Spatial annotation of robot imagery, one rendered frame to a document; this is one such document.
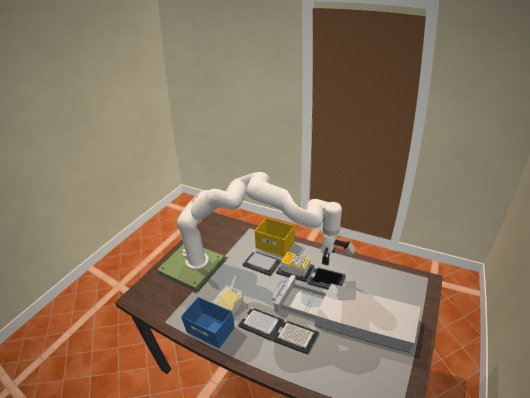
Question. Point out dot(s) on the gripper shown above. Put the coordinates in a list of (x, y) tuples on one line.
[(327, 246)]

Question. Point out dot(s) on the light grey bench mat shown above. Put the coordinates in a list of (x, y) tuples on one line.
[(337, 366)]

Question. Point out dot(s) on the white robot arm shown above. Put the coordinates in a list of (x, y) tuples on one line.
[(257, 186)]

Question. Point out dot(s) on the blue open-top bin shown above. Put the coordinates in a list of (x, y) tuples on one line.
[(203, 314)]

